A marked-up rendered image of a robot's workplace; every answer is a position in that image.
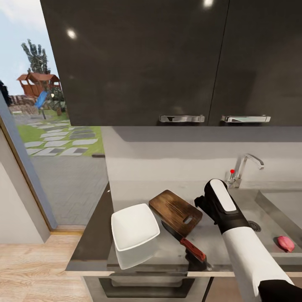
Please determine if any vidalia onion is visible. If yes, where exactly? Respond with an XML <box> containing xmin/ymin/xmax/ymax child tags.
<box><xmin>277</xmin><ymin>236</ymin><xmax>295</xmax><ymax>253</ymax></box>

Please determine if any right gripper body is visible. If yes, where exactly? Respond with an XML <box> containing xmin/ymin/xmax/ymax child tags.
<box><xmin>195</xmin><ymin>196</ymin><xmax>216</xmax><ymax>221</ymax></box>

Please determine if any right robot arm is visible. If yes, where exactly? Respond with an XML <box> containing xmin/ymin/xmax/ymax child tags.
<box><xmin>195</xmin><ymin>179</ymin><xmax>302</xmax><ymax>302</ymax></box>

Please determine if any parer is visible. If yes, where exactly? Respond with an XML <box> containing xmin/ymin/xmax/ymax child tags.
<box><xmin>162</xmin><ymin>220</ymin><xmax>205</xmax><ymax>260</ymax></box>

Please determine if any cutting board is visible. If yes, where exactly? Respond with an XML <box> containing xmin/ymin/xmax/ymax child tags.
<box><xmin>149</xmin><ymin>190</ymin><xmax>203</xmax><ymax>236</ymax></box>

